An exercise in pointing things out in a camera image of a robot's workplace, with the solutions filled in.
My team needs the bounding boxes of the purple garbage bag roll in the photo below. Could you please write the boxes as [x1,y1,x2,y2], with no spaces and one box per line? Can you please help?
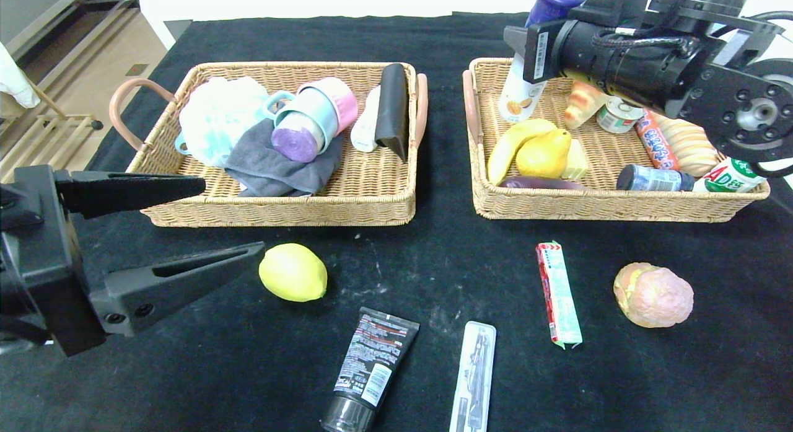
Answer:
[271,113,326,164]

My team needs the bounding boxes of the yellow lemon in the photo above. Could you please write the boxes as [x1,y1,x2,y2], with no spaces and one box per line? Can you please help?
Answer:
[258,243,328,303]

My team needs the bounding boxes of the white bottle with blue cap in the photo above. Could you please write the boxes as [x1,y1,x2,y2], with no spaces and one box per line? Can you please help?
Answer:
[497,0,590,124]

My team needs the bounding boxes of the red sausage pack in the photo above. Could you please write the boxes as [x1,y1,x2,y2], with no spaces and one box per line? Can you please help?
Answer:
[634,108,680,171]

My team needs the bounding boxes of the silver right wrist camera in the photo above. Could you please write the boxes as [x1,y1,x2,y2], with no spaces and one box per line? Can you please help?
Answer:
[711,28,755,67]

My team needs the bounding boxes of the yellow pear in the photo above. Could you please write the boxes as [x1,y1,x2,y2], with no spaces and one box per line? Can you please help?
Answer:
[515,128,572,179]

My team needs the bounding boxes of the black leather wallet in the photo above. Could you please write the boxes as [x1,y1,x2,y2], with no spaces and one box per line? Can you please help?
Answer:
[374,63,410,163]

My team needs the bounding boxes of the small tin can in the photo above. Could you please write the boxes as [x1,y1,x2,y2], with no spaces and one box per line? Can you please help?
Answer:
[597,97,645,135]

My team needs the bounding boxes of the yellow banana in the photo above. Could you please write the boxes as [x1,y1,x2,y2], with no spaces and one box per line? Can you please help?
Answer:
[487,118,558,186]

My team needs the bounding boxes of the red green candy pack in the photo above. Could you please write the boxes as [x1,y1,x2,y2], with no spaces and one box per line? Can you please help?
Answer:
[535,240,584,350]

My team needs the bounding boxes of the grey towel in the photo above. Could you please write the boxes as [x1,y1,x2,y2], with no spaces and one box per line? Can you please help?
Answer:
[224,118,345,198]

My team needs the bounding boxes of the light blue bath sponge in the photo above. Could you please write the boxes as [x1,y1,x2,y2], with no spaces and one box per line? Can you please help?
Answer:
[178,76,271,168]

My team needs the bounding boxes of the white cloth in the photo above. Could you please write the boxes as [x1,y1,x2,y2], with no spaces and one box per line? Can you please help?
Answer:
[0,42,41,109]

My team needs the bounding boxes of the pale yellow butter block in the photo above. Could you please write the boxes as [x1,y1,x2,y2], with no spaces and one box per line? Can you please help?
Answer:
[561,139,589,182]

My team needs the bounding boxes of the small blue black-capped jar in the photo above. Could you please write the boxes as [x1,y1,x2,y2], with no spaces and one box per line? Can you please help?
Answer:
[616,164,696,192]

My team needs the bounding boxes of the striped croissant bread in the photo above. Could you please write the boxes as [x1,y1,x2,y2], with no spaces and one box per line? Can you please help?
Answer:
[564,79,611,130]

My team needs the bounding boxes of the pink cup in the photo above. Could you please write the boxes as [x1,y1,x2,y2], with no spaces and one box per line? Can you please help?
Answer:
[297,77,359,134]

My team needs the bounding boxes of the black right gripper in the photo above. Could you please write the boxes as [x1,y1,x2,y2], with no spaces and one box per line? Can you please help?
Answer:
[503,19,614,84]

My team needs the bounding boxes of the white tube bottle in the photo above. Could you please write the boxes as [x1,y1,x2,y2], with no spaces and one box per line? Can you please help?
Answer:
[350,85,382,154]

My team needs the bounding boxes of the white green milk bottle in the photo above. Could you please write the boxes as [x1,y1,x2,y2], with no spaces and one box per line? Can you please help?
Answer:
[693,157,768,194]

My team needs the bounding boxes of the black cosmetic tube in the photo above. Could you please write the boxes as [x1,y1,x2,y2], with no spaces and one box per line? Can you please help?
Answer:
[321,307,421,432]

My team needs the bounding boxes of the purple eggplant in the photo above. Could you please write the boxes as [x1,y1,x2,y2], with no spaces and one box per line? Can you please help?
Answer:
[497,175,585,192]

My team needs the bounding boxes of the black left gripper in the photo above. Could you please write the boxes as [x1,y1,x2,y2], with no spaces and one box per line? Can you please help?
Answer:
[0,164,266,358]

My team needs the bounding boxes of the toy burger bun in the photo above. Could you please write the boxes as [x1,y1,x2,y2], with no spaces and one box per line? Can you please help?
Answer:
[613,262,694,329]

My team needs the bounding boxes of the wooden rack with wheels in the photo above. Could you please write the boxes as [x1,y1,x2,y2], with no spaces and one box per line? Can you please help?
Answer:
[0,79,105,185]

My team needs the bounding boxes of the black table cloth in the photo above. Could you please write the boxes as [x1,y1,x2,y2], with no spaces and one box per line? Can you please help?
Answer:
[0,12,793,432]

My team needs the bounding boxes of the ridged long bread loaf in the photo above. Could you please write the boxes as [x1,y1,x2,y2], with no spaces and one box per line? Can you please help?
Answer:
[654,113,719,177]

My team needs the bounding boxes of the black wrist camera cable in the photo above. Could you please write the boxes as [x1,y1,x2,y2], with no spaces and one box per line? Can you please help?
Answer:
[592,32,694,55]

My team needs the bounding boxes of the wicker basket with brown handles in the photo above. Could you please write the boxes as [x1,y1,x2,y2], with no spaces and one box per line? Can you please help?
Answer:
[462,57,771,224]
[109,61,429,228]

